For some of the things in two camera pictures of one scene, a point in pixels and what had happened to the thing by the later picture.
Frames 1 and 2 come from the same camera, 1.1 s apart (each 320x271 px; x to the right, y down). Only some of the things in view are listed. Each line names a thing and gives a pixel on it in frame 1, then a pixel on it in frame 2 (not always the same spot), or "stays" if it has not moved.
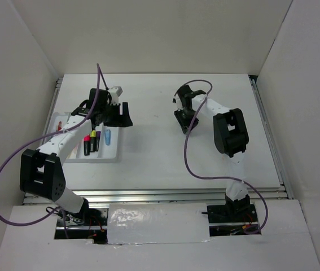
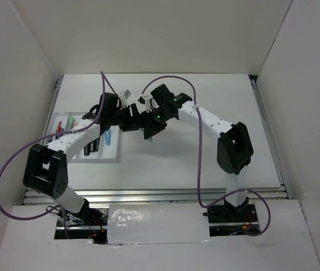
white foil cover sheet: [157, 223] stays
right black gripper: [183, 123] to [150, 127]
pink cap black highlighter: [87, 145] stays
